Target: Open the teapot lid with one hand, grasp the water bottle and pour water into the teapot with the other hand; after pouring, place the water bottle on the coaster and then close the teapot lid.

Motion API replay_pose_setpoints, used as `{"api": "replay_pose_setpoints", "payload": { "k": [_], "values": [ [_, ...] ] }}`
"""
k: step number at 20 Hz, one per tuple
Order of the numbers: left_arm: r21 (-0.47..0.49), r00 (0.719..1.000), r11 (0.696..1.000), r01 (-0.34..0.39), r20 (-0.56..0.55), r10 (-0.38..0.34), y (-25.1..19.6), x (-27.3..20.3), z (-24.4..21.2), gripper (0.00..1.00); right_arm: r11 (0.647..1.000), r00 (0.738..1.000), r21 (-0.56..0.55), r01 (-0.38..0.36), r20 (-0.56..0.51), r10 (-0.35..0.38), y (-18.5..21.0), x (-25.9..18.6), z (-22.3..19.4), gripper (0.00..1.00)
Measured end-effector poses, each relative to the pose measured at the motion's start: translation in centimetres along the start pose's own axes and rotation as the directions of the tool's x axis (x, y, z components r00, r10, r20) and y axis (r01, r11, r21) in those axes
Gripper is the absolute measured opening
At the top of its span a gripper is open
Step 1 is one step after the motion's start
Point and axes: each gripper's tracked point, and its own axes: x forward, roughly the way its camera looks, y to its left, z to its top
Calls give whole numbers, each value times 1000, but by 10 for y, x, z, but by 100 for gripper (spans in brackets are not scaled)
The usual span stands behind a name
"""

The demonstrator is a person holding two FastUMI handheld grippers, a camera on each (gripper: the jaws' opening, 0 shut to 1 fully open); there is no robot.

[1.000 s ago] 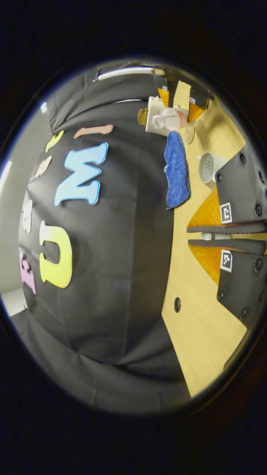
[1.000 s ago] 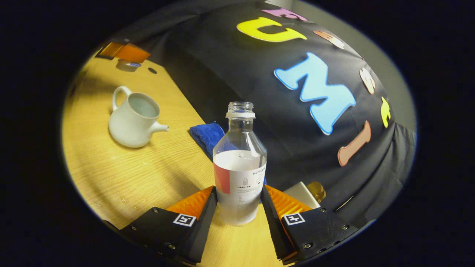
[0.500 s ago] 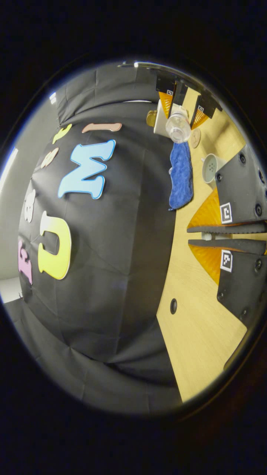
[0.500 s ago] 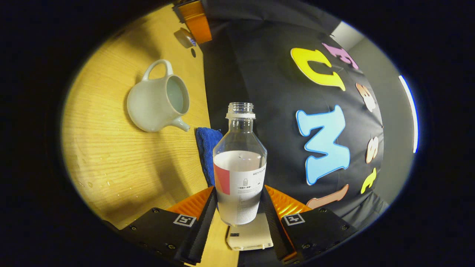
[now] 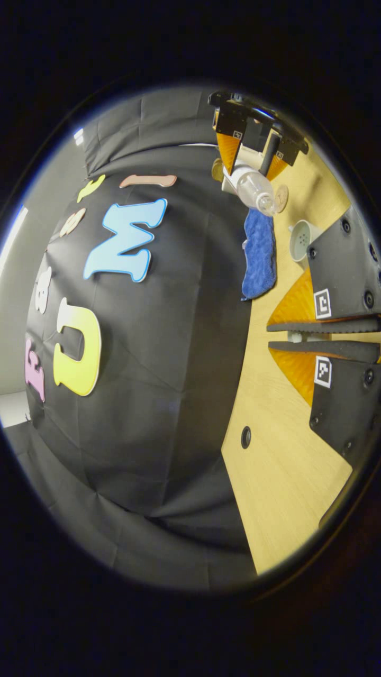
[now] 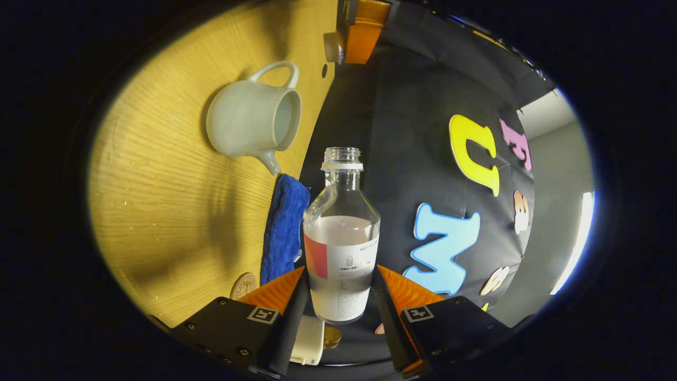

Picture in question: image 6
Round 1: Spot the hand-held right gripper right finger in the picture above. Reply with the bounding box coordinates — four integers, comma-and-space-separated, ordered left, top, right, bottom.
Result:
372, 265, 511, 377

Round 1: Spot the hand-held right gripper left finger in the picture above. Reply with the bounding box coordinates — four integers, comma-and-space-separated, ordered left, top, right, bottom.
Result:
172, 266, 310, 377

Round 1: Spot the round brown coaster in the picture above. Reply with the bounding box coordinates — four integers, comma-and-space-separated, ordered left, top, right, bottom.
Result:
230, 272, 257, 301

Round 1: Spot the clear water bottle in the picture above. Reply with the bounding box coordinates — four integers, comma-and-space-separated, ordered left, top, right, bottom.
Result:
303, 147, 381, 325

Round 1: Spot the white teacup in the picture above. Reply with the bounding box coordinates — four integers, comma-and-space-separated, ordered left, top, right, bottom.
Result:
205, 61, 302, 176

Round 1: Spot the white toaster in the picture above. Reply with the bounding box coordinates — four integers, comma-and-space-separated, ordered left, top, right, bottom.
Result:
290, 315, 325, 366

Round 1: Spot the blue towel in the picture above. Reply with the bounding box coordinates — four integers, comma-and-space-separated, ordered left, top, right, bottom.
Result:
260, 173, 311, 286

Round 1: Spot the black backdrop cloth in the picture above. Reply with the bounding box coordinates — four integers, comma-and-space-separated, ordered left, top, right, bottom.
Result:
299, 3, 559, 366

